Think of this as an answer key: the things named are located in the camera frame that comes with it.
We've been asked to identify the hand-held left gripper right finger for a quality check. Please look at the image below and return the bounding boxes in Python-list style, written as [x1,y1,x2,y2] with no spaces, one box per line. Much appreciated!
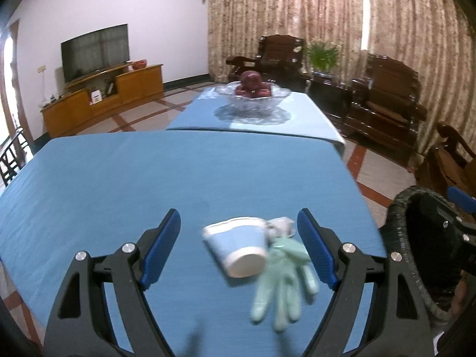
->
[296,208,436,357]

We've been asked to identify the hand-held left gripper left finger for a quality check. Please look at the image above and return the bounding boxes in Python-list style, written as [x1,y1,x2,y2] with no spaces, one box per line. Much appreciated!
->
[44,208,181,357]

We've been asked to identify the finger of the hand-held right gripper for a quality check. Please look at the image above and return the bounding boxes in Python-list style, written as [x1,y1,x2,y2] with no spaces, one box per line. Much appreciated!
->
[439,186,476,248]

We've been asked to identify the small clear wrapper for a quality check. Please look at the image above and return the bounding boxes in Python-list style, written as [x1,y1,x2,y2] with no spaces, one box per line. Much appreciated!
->
[265,216,297,239]

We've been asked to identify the green rubber glove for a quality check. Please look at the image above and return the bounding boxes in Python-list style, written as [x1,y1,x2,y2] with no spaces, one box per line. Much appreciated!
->
[250,236,320,332]

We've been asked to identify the black woven waste bin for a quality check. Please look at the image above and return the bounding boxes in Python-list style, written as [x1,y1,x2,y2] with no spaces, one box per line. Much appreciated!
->
[381,187,476,322]

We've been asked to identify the blue paper cup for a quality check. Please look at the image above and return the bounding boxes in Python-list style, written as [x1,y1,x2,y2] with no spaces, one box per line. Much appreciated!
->
[202,216,269,279]

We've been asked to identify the person's right forearm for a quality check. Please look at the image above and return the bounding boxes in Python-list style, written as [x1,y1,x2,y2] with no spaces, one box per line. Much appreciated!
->
[448,268,476,320]

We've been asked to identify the brown wooden armchair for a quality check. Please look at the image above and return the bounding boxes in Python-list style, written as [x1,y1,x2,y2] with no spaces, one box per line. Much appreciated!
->
[414,121,476,201]

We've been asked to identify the large blue tablecloth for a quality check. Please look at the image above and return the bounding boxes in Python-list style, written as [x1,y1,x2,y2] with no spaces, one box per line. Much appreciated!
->
[0,130,387,357]

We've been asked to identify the small blue tablecloth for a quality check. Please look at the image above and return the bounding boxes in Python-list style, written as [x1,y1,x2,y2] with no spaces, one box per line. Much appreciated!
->
[165,90,346,157]

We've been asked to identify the dark wooden wide armchair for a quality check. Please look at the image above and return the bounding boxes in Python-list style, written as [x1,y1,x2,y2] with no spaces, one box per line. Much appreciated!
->
[342,54,428,166]

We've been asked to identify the glass fruit bowl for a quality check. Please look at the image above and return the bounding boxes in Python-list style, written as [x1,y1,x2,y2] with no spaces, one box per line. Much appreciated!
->
[201,81,292,125]

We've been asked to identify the dark wooden side table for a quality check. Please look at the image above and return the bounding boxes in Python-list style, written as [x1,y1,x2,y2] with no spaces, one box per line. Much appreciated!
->
[301,71,352,120]

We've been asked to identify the wooden television cabinet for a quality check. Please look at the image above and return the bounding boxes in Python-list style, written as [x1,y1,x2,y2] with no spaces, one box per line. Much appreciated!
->
[41,63,165,138]

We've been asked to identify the dark slatted chair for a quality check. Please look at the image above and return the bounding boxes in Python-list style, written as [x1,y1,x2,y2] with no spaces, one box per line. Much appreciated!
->
[0,126,28,187]

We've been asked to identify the red apples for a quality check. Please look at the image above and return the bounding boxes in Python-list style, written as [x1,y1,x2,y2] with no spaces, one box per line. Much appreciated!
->
[235,71,271,98]

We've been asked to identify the green potted plant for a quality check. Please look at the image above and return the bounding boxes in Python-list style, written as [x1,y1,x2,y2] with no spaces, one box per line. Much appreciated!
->
[307,39,345,73]

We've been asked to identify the dark wooden carved armchair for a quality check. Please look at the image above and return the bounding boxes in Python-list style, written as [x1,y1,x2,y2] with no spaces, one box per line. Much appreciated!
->
[226,35,306,82]

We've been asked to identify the black television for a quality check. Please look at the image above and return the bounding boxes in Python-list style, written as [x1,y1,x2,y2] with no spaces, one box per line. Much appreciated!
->
[60,24,131,83]

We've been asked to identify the beige patterned curtains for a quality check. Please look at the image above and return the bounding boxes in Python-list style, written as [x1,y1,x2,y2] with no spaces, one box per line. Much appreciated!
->
[203,0,476,157]

